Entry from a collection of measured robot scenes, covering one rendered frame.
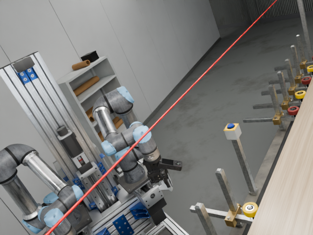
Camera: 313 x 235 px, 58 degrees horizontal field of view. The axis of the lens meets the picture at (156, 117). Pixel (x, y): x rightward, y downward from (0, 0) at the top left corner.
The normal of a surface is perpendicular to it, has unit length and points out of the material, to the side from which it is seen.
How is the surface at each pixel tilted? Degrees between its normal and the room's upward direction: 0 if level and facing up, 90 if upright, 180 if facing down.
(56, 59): 90
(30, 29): 90
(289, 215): 0
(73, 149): 90
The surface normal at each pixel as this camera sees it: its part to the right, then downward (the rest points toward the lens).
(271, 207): -0.39, -0.84
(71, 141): 0.47, 0.17
